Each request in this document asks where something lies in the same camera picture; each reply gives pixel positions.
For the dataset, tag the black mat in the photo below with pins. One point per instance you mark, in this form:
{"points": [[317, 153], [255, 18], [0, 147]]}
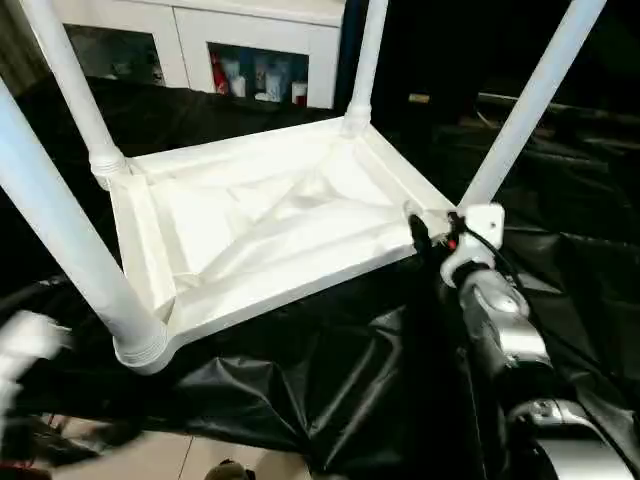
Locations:
{"points": [[330, 400]]}

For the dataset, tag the dark grey bar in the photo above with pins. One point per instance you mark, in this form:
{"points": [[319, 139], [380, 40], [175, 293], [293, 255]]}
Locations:
{"points": [[560, 103]]}

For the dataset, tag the black robot left foot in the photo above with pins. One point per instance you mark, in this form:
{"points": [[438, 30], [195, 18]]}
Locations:
{"points": [[230, 470]]}

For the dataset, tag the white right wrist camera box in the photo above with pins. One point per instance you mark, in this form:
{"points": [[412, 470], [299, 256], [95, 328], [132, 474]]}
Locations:
{"points": [[478, 240]]}

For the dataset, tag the white plastic table leg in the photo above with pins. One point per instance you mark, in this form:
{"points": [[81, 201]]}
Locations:
{"points": [[530, 100], [365, 60], [60, 220], [75, 90]]}

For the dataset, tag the small yellow label tag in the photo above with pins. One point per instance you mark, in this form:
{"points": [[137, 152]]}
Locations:
{"points": [[420, 99]]}

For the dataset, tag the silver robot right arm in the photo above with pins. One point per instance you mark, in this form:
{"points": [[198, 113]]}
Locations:
{"points": [[510, 350]]}

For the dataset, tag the white plastic table top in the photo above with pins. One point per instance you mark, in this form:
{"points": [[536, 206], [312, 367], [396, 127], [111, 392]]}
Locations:
{"points": [[260, 220]]}

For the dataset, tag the white glass-door cabinet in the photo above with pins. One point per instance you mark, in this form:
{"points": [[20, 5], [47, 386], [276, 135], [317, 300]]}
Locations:
{"points": [[200, 40]]}

